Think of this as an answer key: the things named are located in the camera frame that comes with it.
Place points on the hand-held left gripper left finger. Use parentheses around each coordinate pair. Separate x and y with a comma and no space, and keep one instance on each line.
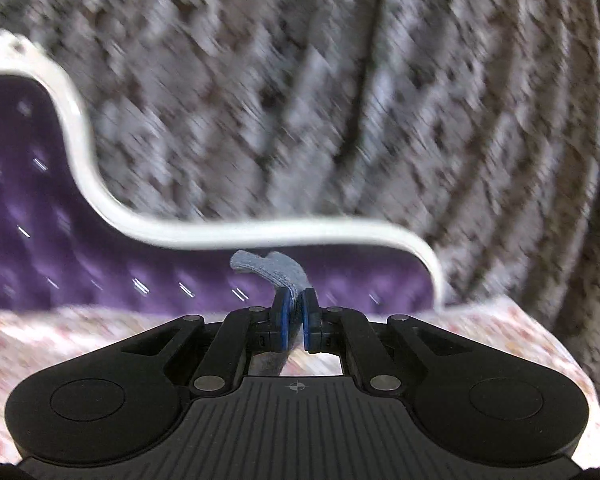
(281,320)

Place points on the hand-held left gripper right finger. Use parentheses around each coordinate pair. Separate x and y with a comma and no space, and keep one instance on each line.
(308,322)

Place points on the small grey-blue garment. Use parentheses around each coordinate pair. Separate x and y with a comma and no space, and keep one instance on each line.
(280,267)

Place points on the grey damask curtain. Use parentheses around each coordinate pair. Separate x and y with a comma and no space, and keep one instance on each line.
(330,90)

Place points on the floral blanket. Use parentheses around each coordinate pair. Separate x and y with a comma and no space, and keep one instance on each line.
(40,340)

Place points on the purple tufted sofa white frame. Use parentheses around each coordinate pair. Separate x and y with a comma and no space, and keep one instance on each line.
(40,240)

